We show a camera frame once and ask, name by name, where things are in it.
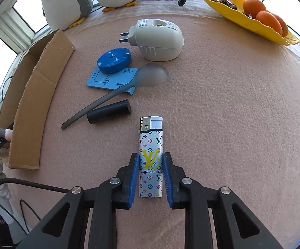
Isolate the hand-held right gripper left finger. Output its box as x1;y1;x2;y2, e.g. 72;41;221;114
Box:
17;153;140;249

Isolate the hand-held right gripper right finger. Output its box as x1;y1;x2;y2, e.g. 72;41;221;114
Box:
163;153;285;249

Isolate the pink bottle with grey cap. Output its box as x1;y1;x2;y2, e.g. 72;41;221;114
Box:
0;127;13;141

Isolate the white patterned lighter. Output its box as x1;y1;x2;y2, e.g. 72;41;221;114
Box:
138;116;164;198

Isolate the brown cardboard box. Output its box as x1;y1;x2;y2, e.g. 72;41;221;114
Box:
0;29;76;170

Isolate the black cylinder tube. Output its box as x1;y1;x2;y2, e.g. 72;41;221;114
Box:
87;99;132;125

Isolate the grey translucent spoon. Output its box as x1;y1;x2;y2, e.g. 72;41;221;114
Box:
61;63;169;130

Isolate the blue round tape measure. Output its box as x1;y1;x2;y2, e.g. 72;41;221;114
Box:
97;47;132;74

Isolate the white plug-in mosquito repeller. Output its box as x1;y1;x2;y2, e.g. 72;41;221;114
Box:
120;18;185;61

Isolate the blue flat plastic stand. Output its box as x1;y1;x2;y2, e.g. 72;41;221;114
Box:
86;66;139;96

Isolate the large penguin plush toy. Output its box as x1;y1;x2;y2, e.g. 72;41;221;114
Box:
33;0;93;30

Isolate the checkered cloth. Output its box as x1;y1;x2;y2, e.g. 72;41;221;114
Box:
62;0;300;83

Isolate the yellow fruit bowl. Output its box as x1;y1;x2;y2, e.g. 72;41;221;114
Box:
197;0;300;46

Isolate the pile of wrapped candies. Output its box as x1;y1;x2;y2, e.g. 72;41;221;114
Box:
207;0;238;9

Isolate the orange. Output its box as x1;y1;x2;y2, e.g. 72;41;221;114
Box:
243;0;267;18
256;11;283;36
270;13;289;37

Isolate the thick black cable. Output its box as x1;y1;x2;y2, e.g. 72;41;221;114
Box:
0;178;73;249

